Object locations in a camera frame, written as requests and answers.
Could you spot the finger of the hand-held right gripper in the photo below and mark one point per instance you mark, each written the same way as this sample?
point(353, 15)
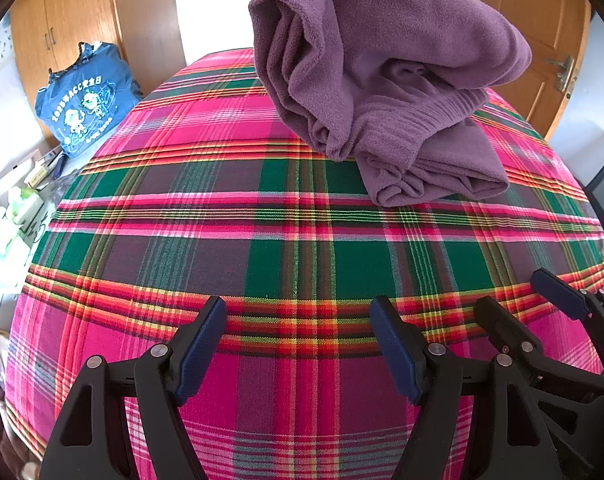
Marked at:
point(557, 292)
point(507, 330)

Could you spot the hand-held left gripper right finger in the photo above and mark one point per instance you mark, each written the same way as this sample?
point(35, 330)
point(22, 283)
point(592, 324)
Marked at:
point(394, 355)

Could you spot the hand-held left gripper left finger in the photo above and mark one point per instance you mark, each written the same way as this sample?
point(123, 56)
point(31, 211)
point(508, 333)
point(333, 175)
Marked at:
point(202, 355)

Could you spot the purple fleece pants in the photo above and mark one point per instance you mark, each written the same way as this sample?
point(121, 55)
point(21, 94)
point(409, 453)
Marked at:
point(382, 60)

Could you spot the pink plaid tablecloth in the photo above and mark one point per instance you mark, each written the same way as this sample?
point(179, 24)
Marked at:
point(182, 235)

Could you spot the blue printed tote bag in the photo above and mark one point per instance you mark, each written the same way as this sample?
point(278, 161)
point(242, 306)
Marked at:
point(82, 105)

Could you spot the wooden door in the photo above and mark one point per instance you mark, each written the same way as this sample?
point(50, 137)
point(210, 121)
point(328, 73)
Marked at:
point(532, 10)

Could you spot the wooden wardrobe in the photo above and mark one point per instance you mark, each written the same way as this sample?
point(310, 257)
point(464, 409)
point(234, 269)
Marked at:
point(82, 0)

